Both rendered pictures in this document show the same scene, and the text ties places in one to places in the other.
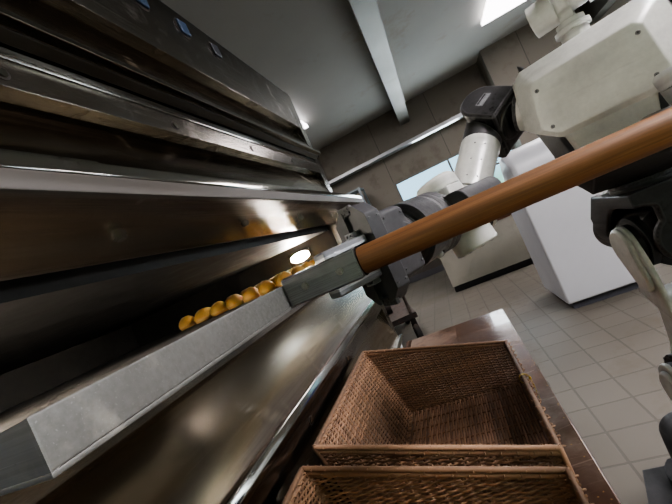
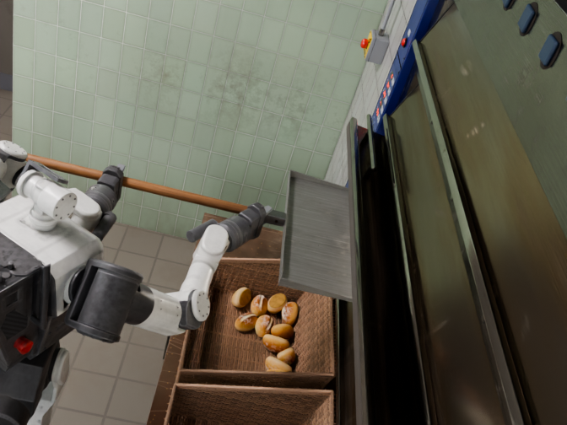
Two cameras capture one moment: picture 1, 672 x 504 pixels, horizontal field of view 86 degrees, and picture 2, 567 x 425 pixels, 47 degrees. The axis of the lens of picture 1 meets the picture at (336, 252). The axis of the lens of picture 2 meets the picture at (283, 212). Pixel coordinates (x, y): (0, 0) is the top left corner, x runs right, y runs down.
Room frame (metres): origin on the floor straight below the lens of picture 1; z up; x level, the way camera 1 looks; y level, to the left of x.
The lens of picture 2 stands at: (1.86, -0.60, 2.36)
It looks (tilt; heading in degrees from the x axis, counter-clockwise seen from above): 35 degrees down; 156
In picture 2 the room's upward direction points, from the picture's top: 18 degrees clockwise
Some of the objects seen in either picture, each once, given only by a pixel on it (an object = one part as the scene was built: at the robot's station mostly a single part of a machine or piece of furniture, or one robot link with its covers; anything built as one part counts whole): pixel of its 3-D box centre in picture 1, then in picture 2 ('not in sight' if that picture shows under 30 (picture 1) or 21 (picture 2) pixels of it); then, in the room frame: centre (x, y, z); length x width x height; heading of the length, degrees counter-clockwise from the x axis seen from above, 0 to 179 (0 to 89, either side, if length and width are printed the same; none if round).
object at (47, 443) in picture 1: (175, 344); (341, 234); (0.47, 0.24, 1.19); 0.55 x 0.36 x 0.03; 163
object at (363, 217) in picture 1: (398, 240); (242, 226); (0.45, -0.08, 1.20); 0.12 x 0.10 x 0.13; 128
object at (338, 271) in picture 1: (325, 276); (270, 216); (0.40, 0.02, 1.20); 0.09 x 0.04 x 0.03; 73
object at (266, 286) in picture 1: (255, 290); not in sight; (1.73, 0.43, 1.21); 0.61 x 0.48 x 0.06; 73
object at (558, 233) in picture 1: (560, 215); not in sight; (3.16, -1.92, 0.70); 0.71 x 0.61 x 1.40; 163
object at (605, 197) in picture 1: (641, 217); (19, 372); (0.81, -0.65, 1.01); 0.28 x 0.13 x 0.18; 163
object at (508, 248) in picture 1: (492, 238); not in sight; (5.80, -2.38, 0.39); 2.07 x 1.67 x 0.78; 163
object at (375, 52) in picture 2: not in sight; (375, 46); (-0.40, 0.58, 1.46); 0.10 x 0.07 x 0.10; 163
